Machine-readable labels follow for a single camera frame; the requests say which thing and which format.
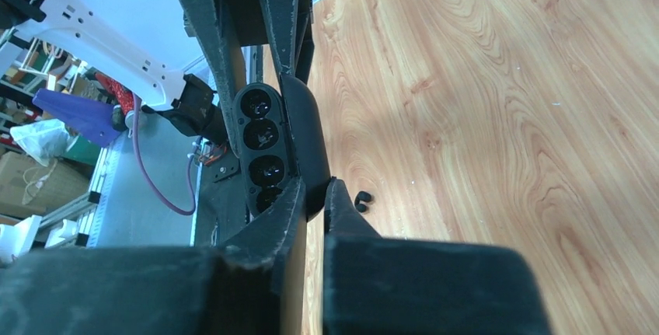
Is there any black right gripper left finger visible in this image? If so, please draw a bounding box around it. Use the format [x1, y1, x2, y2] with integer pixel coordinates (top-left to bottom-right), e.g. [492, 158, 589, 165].
[1, 178, 305, 334]

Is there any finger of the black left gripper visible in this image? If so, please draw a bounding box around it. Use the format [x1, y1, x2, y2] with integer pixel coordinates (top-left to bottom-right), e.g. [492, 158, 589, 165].
[261, 0, 299, 75]
[179, 0, 246, 154]

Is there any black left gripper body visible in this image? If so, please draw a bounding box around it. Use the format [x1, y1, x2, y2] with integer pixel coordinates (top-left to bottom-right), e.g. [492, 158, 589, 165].
[214, 0, 315, 83]

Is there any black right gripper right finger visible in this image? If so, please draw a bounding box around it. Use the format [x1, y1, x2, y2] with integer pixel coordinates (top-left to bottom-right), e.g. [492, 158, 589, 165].
[323, 178, 552, 334]

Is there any black earbud case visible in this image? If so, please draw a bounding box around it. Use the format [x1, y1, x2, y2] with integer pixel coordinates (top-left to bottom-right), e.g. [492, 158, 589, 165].
[233, 74, 331, 220]

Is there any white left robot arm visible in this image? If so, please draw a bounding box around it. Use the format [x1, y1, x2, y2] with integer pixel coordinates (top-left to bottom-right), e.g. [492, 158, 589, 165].
[1, 0, 317, 160]

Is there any black earbud near left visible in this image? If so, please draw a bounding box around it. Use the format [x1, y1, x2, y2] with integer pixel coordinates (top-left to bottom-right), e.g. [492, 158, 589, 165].
[354, 190, 373, 213]

